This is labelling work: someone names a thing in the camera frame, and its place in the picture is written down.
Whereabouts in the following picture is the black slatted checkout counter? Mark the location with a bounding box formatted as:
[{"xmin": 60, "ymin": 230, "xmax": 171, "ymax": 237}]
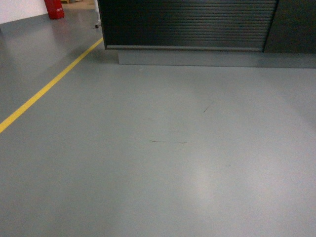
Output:
[{"xmin": 99, "ymin": 0, "xmax": 316, "ymax": 69}]

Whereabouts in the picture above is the red fire extinguisher box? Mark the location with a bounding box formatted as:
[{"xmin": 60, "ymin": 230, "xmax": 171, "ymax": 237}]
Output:
[{"xmin": 44, "ymin": 0, "xmax": 65, "ymax": 20}]

